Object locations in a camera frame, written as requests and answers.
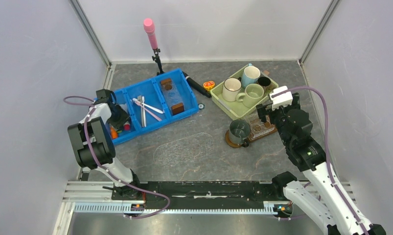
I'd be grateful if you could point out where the white toothpaste tube red cap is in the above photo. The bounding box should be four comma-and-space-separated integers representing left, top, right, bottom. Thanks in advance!
123, 122, 131, 131

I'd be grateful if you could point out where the clear plastic toothbrush holder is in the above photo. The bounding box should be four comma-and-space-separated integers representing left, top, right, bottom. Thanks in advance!
245, 113, 277, 142

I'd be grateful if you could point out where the brown oval wooden tray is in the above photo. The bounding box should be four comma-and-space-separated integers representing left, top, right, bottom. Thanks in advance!
225, 122, 277, 148

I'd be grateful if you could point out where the dark grey mug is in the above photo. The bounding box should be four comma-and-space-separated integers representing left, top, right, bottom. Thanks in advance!
228, 119, 251, 147

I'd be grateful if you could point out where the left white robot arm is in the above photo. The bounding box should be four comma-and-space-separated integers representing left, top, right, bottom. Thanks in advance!
68, 89, 142, 200

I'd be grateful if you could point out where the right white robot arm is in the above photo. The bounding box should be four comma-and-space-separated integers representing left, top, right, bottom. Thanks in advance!
256, 102, 386, 235

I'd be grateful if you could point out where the orange toothpaste tube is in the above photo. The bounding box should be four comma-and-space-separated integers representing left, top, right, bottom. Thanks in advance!
110, 126, 118, 140

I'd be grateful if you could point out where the grey toothbrush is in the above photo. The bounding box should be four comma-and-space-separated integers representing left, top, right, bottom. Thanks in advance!
138, 95, 147, 127

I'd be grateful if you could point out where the white toothbrush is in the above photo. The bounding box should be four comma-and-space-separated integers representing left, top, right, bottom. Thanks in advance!
132, 98, 164, 114

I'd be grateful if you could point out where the light green mug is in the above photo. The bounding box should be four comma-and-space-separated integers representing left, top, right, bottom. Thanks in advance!
235, 84, 265, 108

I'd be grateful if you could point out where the black mug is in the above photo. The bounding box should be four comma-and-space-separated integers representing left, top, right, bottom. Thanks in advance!
257, 76, 272, 92

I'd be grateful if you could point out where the light blue mug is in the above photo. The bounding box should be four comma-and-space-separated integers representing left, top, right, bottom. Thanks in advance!
241, 66, 261, 88

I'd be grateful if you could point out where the white mug brown rim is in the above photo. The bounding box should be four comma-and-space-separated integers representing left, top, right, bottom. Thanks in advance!
222, 78, 242, 102

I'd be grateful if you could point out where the blue compartment bin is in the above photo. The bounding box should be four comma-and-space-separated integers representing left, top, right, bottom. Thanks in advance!
112, 69, 199, 145

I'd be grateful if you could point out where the orange yellow toy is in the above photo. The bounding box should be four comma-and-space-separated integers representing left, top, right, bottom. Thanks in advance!
203, 81, 215, 91

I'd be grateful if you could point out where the black cylinder marker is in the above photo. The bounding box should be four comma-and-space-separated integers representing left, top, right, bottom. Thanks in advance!
183, 72, 211, 98

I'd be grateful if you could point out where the pink microphone on stand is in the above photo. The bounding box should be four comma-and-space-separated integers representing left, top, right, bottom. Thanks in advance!
143, 18, 164, 75

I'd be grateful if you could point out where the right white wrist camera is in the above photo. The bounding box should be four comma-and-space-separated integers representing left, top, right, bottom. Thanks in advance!
269, 86, 293, 110

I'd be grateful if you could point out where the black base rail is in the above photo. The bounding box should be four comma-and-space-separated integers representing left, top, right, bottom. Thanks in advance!
109, 181, 290, 218

